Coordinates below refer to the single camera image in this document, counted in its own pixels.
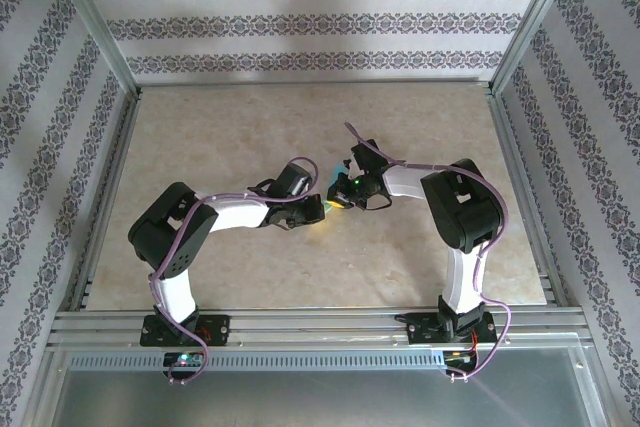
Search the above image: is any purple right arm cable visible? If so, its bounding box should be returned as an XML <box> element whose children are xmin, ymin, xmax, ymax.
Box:
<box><xmin>344</xmin><ymin>121</ymin><xmax>514</xmax><ymax>382</ymax></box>

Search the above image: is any aluminium frame post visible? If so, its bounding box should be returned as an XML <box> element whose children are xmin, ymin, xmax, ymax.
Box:
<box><xmin>487</xmin><ymin>0</ymin><xmax>590</xmax><ymax>96</ymax></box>
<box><xmin>42</xmin><ymin>0</ymin><xmax>142</xmax><ymax>99</ymax></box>

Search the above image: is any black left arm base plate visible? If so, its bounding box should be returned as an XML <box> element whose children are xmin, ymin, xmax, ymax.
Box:
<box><xmin>139</xmin><ymin>313</ymin><xmax>232</xmax><ymax>348</ymax></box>

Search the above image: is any wide aluminium mounting rail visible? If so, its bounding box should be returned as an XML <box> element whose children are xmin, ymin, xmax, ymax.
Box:
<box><xmin>47</xmin><ymin>307</ymin><xmax>594</xmax><ymax>351</ymax></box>

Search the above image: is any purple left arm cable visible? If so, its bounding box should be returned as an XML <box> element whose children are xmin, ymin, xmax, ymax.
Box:
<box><xmin>148</xmin><ymin>156</ymin><xmax>320</xmax><ymax>387</ymax></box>

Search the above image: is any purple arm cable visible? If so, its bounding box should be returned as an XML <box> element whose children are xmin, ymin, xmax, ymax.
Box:
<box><xmin>148</xmin><ymin>156</ymin><xmax>320</xmax><ymax>387</ymax></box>
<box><xmin>344</xmin><ymin>121</ymin><xmax>514</xmax><ymax>382</ymax></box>

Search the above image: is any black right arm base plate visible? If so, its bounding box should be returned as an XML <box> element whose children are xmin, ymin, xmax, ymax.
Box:
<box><xmin>407</xmin><ymin>311</ymin><xmax>498</xmax><ymax>347</ymax></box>

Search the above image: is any grey slotted cable duct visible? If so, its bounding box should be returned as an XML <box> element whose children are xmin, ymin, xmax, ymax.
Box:
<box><xmin>67</xmin><ymin>350</ymin><xmax>446</xmax><ymax>371</ymax></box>

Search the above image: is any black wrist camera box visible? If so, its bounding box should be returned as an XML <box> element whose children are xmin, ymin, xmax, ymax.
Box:
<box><xmin>350</xmin><ymin>139</ymin><xmax>390</xmax><ymax>174</ymax></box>
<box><xmin>274</xmin><ymin>161</ymin><xmax>312</xmax><ymax>197</ymax></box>

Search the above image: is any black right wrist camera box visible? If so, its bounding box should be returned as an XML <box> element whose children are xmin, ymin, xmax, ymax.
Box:
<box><xmin>350</xmin><ymin>139</ymin><xmax>390</xmax><ymax>174</ymax></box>

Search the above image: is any left circuit board green light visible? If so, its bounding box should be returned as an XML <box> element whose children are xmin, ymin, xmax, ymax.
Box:
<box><xmin>163</xmin><ymin>352</ymin><xmax>204</xmax><ymax>368</ymax></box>

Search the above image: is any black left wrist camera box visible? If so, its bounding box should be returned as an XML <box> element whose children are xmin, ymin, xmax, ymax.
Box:
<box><xmin>274</xmin><ymin>161</ymin><xmax>312</xmax><ymax>197</ymax></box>

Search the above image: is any thin aluminium wall rail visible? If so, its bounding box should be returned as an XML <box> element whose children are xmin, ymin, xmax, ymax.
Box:
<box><xmin>135</xmin><ymin>76</ymin><xmax>495</xmax><ymax>91</ymax></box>

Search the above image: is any aluminium side rail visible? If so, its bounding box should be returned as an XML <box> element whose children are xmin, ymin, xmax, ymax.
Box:
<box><xmin>487</xmin><ymin>91</ymin><xmax>570</xmax><ymax>309</ymax></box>
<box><xmin>69</xmin><ymin>91</ymin><xmax>145</xmax><ymax>313</ymax></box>

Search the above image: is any grey metal sheet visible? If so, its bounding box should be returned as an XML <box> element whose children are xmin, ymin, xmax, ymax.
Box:
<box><xmin>43</xmin><ymin>346</ymin><xmax>617</xmax><ymax>427</ymax></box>

